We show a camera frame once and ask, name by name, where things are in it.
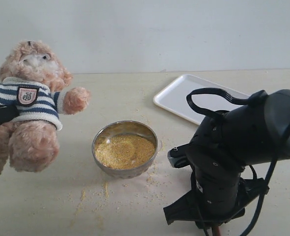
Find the dark red wooden spoon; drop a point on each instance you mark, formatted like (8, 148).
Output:
(216, 230)

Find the yellow millet grains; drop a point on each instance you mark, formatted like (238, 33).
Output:
(123, 152)

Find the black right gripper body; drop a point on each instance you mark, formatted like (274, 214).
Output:
(215, 205)

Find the white rectangular plastic tray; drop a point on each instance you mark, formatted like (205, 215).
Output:
(173, 97)

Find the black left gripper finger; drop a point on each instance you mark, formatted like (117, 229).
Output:
(7, 113)

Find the beige teddy bear striped sweater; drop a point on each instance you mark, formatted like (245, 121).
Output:
(33, 79)

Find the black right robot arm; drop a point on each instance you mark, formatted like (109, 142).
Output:
(232, 154)

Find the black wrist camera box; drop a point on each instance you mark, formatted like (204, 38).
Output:
(177, 157)

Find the steel bowl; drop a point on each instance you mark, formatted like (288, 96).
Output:
(120, 128)

